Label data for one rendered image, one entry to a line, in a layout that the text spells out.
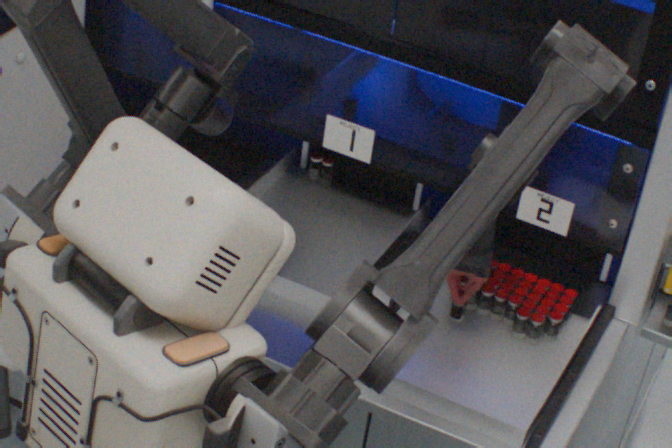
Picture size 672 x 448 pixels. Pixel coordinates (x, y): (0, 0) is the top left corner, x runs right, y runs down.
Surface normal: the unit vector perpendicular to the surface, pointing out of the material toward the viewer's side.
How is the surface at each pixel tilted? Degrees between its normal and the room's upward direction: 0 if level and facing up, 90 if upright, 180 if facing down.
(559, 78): 56
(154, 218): 48
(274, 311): 0
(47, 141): 90
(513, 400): 0
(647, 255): 90
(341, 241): 0
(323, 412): 64
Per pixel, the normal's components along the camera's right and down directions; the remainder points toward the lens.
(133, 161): -0.44, -0.32
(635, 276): -0.44, 0.45
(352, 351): 0.05, -0.18
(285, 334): 0.12, -0.82
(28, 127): 0.89, 0.34
